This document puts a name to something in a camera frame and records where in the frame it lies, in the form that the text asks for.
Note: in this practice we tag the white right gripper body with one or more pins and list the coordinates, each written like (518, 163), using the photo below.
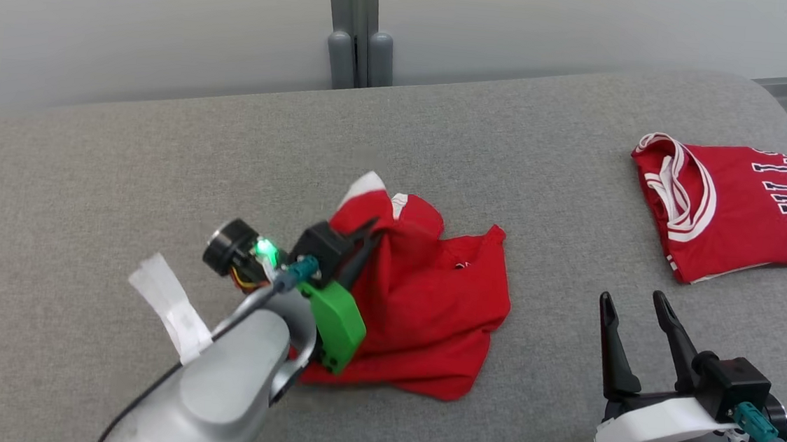
(659, 417)

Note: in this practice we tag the red Bulls jersey white sleeves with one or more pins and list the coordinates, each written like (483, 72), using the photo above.
(739, 206)

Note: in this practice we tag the grey double partition post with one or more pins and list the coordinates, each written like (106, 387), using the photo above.
(358, 21)

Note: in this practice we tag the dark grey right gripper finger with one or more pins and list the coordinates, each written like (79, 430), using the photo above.
(678, 349)
(614, 358)

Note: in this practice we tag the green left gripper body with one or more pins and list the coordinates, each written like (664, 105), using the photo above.
(337, 325)

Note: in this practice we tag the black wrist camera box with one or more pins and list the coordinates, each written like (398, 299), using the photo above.
(321, 247)
(739, 385)

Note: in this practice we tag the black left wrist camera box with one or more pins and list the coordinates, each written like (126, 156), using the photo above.
(321, 247)

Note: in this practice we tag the red shorts white side stripe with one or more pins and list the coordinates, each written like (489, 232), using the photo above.
(429, 308)

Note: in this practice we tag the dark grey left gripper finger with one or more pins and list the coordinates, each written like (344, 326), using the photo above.
(361, 260)
(364, 233)

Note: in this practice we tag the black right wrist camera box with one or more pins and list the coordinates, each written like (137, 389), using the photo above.
(739, 385)

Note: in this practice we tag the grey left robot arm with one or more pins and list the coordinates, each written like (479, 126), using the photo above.
(226, 383)

